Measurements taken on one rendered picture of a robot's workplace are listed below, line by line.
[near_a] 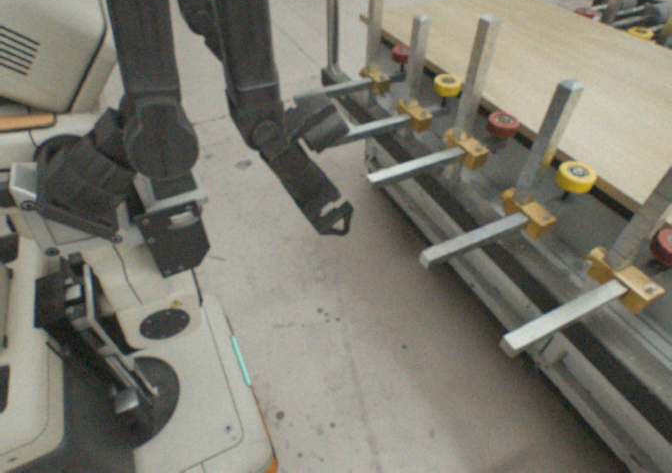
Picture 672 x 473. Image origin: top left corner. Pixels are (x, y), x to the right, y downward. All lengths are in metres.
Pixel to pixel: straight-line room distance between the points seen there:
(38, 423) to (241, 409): 0.59
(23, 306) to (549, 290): 1.14
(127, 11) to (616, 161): 1.07
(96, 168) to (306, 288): 1.42
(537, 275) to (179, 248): 0.82
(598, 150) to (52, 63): 1.13
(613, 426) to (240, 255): 1.56
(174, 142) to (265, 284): 1.44
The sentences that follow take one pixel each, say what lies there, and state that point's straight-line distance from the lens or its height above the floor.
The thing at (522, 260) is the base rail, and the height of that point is 0.70.
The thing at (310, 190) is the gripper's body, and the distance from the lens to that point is 0.64.
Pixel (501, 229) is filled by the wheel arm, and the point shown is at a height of 0.82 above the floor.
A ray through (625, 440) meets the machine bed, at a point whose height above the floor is 0.17.
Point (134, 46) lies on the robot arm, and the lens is 0.48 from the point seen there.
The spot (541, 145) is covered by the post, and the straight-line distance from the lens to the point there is 1.01.
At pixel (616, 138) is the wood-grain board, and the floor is 0.90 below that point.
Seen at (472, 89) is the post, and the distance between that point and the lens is 1.13.
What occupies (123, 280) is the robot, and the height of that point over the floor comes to 0.89.
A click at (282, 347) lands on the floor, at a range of 1.72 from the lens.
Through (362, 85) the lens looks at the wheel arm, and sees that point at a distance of 1.52.
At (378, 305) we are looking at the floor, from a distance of 1.81.
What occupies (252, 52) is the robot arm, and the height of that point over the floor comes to 1.32.
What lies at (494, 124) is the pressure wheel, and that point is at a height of 0.91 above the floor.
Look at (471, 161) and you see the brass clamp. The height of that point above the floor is 0.84.
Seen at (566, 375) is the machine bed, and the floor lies 0.17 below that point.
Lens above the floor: 1.51
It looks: 46 degrees down
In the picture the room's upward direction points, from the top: straight up
